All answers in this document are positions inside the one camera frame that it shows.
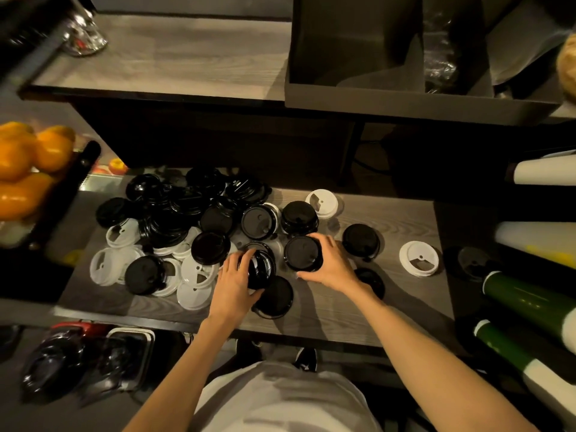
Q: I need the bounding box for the person's right hand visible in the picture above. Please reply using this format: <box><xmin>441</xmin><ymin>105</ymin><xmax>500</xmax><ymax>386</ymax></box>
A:
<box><xmin>296</xmin><ymin>232</ymin><xmax>379</xmax><ymax>304</ymax></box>

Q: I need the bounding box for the person's left hand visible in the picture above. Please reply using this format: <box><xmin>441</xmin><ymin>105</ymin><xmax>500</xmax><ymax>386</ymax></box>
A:
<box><xmin>205</xmin><ymin>248</ymin><xmax>266</xmax><ymax>332</ymax></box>

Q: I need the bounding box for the stack of black lids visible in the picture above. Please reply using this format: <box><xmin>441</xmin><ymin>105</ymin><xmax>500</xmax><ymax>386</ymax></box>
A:
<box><xmin>280</xmin><ymin>200</ymin><xmax>320</xmax><ymax>237</ymax></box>

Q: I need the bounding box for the pile of mixed cup lids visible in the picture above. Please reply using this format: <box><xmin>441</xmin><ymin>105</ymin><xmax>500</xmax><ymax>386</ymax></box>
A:
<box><xmin>89</xmin><ymin>166</ymin><xmax>282</xmax><ymax>311</ymax></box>

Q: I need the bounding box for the dark metal organizer box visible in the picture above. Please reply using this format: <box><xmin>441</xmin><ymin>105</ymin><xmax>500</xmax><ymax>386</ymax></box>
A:
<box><xmin>284</xmin><ymin>0</ymin><xmax>570</xmax><ymax>127</ymax></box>

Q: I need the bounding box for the person's right forearm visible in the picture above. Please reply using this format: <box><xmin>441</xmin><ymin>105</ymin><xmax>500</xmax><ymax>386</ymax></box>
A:
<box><xmin>355</xmin><ymin>283</ymin><xmax>541</xmax><ymax>432</ymax></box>

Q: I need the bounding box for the person's left forearm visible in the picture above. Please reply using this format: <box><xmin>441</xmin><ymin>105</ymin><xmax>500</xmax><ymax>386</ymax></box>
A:
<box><xmin>124</xmin><ymin>317</ymin><xmax>242</xmax><ymax>432</ymax></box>

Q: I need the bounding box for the translucent yellow print cup stack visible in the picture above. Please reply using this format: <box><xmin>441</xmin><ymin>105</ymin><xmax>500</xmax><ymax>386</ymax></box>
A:
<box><xmin>494</xmin><ymin>221</ymin><xmax>576</xmax><ymax>271</ymax></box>

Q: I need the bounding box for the white paper cup stack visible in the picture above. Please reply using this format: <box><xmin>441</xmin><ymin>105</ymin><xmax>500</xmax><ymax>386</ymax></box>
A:
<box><xmin>506</xmin><ymin>150</ymin><xmax>576</xmax><ymax>187</ymax></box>

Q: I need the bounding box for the black left shoe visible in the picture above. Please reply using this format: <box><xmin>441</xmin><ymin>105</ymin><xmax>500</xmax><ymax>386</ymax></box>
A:
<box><xmin>233</xmin><ymin>339</ymin><xmax>264</xmax><ymax>370</ymax></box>

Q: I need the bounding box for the black shoe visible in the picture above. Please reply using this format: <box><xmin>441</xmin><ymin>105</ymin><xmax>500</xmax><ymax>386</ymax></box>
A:
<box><xmin>293</xmin><ymin>347</ymin><xmax>319</xmax><ymax>373</ymax></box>
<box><xmin>233</xmin><ymin>339</ymin><xmax>264</xmax><ymax>370</ymax></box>

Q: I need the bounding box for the black right shoe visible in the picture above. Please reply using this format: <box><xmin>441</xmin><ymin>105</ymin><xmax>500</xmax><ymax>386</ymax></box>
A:
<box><xmin>293</xmin><ymin>347</ymin><xmax>319</xmax><ymax>373</ymax></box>

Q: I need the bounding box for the white shirt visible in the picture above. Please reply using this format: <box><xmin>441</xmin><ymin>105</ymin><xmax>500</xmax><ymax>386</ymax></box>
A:
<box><xmin>188</xmin><ymin>360</ymin><xmax>383</xmax><ymax>432</ymax></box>

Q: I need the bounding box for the clear plastic bag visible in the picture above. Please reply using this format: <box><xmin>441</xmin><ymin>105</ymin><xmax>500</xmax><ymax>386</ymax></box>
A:
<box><xmin>422</xmin><ymin>8</ymin><xmax>460</xmax><ymax>93</ymax></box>

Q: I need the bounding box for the pile of oranges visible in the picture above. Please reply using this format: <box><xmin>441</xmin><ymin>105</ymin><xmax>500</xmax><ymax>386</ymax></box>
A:
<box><xmin>0</xmin><ymin>121</ymin><xmax>76</xmax><ymax>221</ymax></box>

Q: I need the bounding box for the grey foil pouch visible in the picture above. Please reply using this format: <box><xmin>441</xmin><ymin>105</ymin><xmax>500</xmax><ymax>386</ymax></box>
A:
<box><xmin>485</xmin><ymin>0</ymin><xmax>576</xmax><ymax>86</ymax></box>

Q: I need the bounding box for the chrome flag stand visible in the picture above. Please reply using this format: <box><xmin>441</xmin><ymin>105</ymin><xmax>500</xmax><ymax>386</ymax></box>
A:
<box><xmin>61</xmin><ymin>0</ymin><xmax>109</xmax><ymax>57</ymax></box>

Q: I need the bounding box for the tan crumpled paper bundle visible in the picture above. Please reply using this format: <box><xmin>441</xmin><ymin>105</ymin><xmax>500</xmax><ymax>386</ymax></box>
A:
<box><xmin>556</xmin><ymin>33</ymin><xmax>576</xmax><ymax>102</ymax></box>

